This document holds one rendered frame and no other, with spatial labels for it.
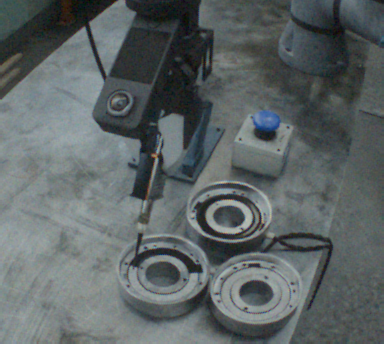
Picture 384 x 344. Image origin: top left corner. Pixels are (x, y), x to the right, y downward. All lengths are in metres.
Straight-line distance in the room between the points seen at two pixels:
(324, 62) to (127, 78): 0.62
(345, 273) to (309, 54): 0.90
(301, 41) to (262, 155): 0.32
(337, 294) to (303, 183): 0.93
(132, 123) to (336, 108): 0.57
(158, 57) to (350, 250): 1.42
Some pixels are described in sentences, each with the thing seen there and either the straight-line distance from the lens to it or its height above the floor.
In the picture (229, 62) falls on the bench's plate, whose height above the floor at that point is 0.80.
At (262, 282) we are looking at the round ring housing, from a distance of 0.63.
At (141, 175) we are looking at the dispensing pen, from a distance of 0.58.
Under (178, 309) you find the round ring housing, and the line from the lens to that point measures 0.60.
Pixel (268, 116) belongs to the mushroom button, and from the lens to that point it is 0.78.
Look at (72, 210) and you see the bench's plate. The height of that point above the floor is 0.80.
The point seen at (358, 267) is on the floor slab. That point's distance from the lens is 1.77.
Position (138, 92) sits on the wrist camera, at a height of 1.07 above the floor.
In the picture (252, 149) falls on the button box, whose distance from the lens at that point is 0.77.
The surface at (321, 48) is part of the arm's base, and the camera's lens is 1.02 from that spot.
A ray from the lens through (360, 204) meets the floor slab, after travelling 1.98.
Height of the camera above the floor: 1.33
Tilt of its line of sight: 40 degrees down
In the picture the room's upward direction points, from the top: 3 degrees clockwise
